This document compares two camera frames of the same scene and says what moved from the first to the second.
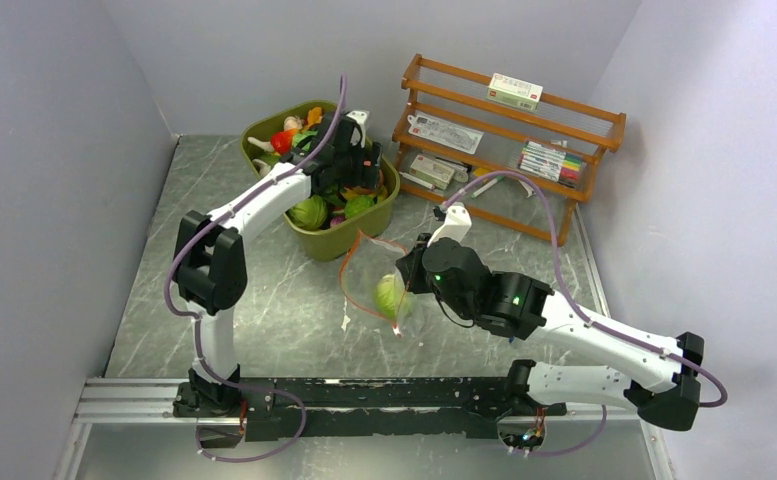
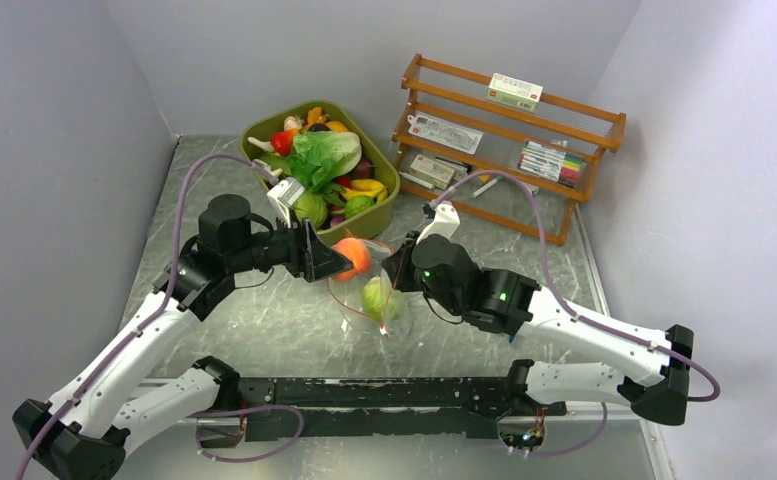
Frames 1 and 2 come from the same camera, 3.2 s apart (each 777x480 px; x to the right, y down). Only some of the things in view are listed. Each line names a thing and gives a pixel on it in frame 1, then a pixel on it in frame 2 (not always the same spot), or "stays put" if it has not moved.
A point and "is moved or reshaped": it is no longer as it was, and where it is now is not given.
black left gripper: x=353 y=168 to x=302 y=250
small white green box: x=431 y=171 stays put
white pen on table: x=498 y=178 stays put
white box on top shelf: x=513 y=91 stays put
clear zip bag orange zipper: x=372 y=281 is moved or reshaped
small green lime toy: x=355 y=204 stays put
